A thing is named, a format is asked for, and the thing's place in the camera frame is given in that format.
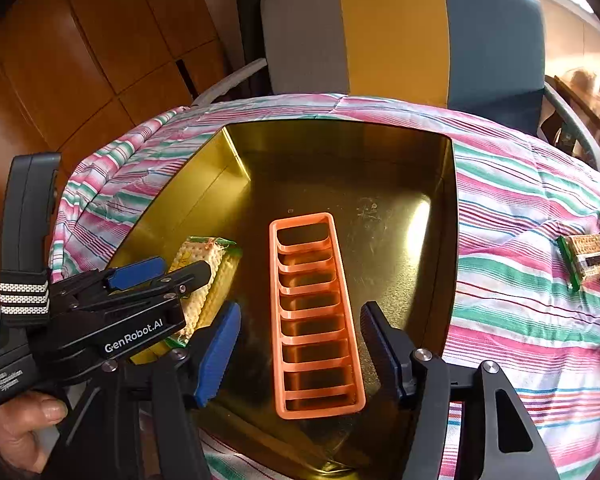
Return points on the grey yellow blue chair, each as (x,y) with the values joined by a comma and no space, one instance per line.
(395,35)

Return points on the black upright pole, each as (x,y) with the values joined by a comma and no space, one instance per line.
(250,20)

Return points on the orange plastic slotted rack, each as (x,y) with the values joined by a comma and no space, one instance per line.
(320,411)

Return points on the cracker packet with dark strip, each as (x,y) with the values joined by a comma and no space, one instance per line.
(587,247)

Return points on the wooden cabinet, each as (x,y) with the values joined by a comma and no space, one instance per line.
(105,35)

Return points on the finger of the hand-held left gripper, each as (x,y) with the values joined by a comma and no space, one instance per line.
(140,270)
(190,277)

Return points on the wooden side table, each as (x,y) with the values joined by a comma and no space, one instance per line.
(592,100)

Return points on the person's left hand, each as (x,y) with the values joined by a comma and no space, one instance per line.
(25,425)

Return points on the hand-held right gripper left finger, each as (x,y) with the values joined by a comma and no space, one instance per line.
(215,355)

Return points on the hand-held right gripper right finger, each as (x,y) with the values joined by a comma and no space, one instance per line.
(380,345)

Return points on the pale cracker packet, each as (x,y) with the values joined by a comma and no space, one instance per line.
(192,252)

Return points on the gold metal tin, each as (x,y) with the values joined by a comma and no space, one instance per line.
(330,195)

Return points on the striped pink green cloth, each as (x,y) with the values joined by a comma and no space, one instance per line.
(505,260)

